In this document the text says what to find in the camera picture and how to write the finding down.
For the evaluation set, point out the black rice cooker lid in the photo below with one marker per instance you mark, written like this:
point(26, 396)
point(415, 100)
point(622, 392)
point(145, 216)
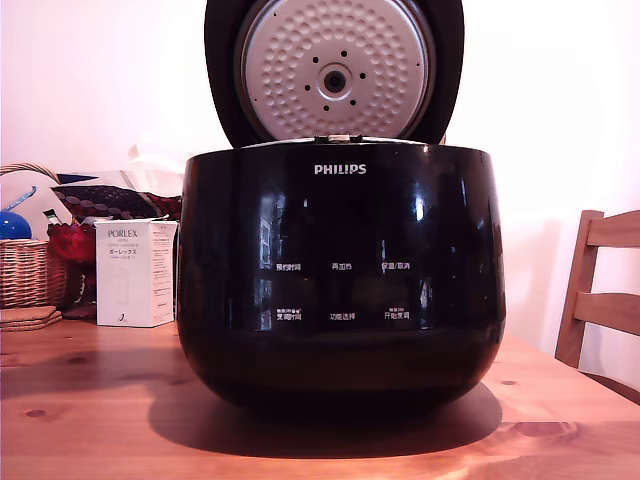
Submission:
point(335, 50)

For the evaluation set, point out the black Philips rice cooker body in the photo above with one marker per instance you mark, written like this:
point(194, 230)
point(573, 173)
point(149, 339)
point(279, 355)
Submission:
point(340, 225)

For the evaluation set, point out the white plastic bag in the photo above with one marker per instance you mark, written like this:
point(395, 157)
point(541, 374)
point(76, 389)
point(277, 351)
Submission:
point(156, 164)

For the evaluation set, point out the white Porlex carton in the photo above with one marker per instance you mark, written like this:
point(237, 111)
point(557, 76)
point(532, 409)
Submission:
point(127, 275)

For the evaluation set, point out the dark patterned fabric bag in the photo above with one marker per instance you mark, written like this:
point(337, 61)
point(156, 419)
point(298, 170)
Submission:
point(111, 199)

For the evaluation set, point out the red glass dish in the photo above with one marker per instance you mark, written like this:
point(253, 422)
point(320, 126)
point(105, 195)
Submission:
point(70, 241)

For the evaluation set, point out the wooden chair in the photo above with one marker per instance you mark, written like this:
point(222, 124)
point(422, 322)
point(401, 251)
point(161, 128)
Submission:
point(581, 280)

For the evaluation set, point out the blue plastic utensil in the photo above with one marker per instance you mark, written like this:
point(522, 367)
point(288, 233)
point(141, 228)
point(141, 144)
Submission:
point(22, 196)

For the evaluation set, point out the blue ball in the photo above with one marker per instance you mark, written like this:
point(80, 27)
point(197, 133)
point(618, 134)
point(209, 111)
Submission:
point(12, 226)

